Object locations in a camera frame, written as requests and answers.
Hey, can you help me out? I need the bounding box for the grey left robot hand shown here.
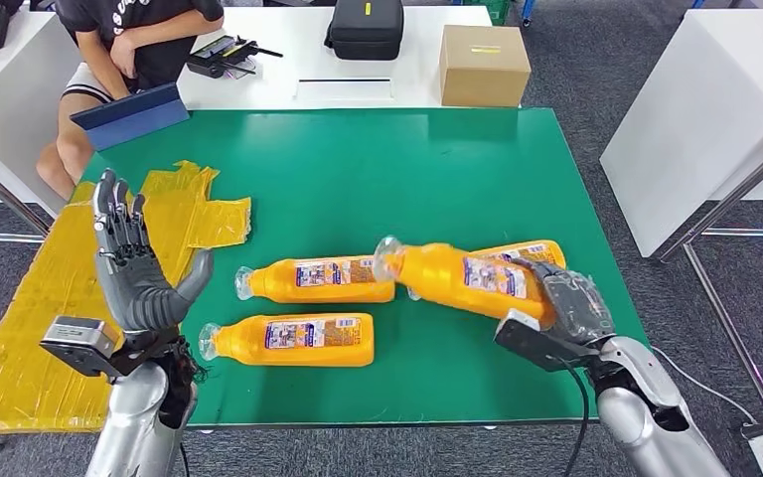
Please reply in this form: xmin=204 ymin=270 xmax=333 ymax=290
xmin=91 ymin=169 xmax=216 ymax=334

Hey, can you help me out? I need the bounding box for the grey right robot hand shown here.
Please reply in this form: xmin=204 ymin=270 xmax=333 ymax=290
xmin=512 ymin=256 xmax=616 ymax=347

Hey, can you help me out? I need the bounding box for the orange plastic bottle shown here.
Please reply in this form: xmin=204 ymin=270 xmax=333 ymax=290
xmin=406 ymin=239 xmax=567 ymax=303
xmin=373 ymin=236 xmax=557 ymax=325
xmin=234 ymin=255 xmax=396 ymax=305
xmin=198 ymin=313 xmax=377 ymax=369

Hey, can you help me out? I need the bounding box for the yellow taped cardboard sheet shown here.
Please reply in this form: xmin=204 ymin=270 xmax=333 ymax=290
xmin=0 ymin=159 xmax=252 ymax=434

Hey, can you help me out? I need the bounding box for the blue tablet case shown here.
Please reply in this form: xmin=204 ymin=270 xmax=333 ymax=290
xmin=69 ymin=81 xmax=191 ymax=152

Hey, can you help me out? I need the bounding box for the white table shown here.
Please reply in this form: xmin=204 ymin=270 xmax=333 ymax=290
xmin=598 ymin=7 xmax=763 ymax=259

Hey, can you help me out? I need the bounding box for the white desk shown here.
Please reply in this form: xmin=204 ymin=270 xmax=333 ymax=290
xmin=0 ymin=9 xmax=86 ymax=219
xmin=177 ymin=5 xmax=523 ymax=110

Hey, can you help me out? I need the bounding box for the black remote controller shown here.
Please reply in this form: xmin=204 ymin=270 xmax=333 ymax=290
xmin=186 ymin=34 xmax=284 ymax=80

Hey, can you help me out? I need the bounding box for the person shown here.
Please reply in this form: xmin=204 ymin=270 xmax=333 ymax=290
xmin=36 ymin=0 xmax=227 ymax=200

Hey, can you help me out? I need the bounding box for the brown cardboard box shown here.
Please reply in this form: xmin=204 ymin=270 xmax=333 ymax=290
xmin=439 ymin=25 xmax=533 ymax=108

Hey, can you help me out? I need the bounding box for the green plastic crate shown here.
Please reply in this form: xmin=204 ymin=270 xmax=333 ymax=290
xmin=463 ymin=0 xmax=511 ymax=26

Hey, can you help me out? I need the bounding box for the black zip carry case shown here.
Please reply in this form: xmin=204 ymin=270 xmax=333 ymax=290
xmin=324 ymin=0 xmax=405 ymax=62

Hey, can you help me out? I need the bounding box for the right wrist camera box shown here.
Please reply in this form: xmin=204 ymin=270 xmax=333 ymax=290
xmin=494 ymin=309 xmax=600 ymax=374

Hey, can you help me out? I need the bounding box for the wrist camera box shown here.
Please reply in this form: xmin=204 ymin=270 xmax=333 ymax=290
xmin=39 ymin=315 xmax=123 ymax=377
xmin=494 ymin=309 xmax=600 ymax=374

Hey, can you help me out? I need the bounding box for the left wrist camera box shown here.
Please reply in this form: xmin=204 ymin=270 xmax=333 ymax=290
xmin=39 ymin=315 xmax=123 ymax=377

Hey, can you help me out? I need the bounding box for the black right camera cable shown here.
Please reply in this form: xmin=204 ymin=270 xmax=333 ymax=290
xmin=555 ymin=358 xmax=592 ymax=477

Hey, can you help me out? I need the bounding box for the white floor cable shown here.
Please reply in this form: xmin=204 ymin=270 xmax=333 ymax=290
xmin=648 ymin=343 xmax=761 ymax=422

